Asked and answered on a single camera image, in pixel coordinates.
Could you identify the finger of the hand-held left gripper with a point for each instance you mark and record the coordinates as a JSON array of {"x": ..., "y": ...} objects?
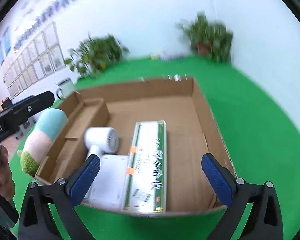
[{"x": 30, "y": 108}]

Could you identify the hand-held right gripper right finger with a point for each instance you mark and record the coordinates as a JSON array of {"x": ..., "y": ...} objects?
[{"x": 216, "y": 177}]

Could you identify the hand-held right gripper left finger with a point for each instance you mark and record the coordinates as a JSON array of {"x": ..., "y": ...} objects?
[{"x": 86, "y": 177}]

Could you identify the white plastic case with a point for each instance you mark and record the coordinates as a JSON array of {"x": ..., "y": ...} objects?
[{"x": 110, "y": 180}]

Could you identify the pastel plush toy green hair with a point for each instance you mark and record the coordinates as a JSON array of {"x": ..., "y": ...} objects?
[{"x": 42, "y": 135}]

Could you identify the white hair dryer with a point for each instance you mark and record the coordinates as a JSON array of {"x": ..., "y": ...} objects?
[{"x": 102, "y": 137}]

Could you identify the large shallow cardboard tray box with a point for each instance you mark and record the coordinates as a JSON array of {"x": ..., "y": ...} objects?
[{"x": 185, "y": 135}]

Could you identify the long brown cardboard box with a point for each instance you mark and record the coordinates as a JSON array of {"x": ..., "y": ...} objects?
[{"x": 90, "y": 115}]

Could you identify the green and white box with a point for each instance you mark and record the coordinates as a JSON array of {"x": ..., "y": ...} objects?
[{"x": 147, "y": 160}]

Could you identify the person's left hand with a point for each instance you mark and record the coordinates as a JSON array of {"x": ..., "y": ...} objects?
[{"x": 6, "y": 180}]

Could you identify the white enamel mug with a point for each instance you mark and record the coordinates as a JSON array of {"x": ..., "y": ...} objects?
[{"x": 65, "y": 88}]

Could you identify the green tablecloth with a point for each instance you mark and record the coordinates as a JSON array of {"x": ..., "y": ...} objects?
[{"x": 252, "y": 130}]

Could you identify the bushy green pothos plant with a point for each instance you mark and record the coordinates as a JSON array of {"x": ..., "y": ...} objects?
[{"x": 97, "y": 52}]

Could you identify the blue patterned packet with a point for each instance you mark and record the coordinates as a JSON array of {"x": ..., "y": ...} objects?
[{"x": 173, "y": 57}]

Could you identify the yellow packet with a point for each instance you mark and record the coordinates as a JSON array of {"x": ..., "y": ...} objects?
[{"x": 154, "y": 56}]

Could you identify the pothos plant terracotta pot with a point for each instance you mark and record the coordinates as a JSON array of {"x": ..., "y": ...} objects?
[{"x": 210, "y": 35}]

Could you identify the wall of framed documents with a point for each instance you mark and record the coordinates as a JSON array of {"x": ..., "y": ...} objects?
[{"x": 47, "y": 52}]

